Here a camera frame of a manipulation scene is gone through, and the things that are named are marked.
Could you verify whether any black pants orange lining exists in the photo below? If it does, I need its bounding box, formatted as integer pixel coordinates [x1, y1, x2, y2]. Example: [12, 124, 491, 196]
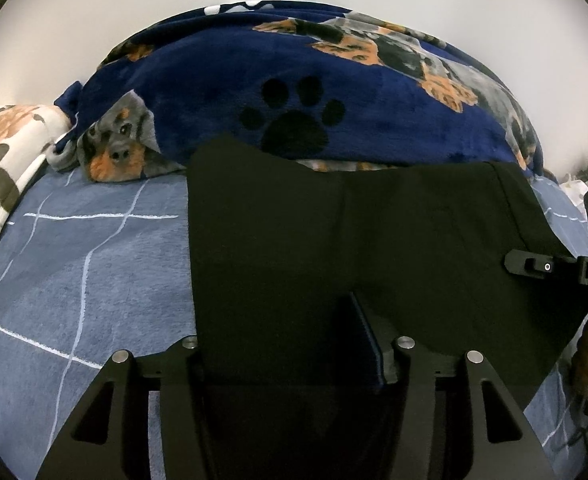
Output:
[187, 139, 586, 479]

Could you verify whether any white polka dot cloth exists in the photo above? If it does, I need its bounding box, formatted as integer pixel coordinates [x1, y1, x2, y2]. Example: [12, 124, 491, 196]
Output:
[560, 165, 588, 216]

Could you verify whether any navy dog print blanket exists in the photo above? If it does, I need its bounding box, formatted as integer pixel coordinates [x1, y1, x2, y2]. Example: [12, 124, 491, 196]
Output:
[47, 0, 544, 182]

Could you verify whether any blue grid bed sheet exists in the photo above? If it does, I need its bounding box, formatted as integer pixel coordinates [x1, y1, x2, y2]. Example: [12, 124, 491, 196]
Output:
[0, 167, 588, 480]

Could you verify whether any white floral pillow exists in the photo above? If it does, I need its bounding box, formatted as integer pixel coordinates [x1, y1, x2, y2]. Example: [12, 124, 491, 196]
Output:
[0, 105, 70, 234]

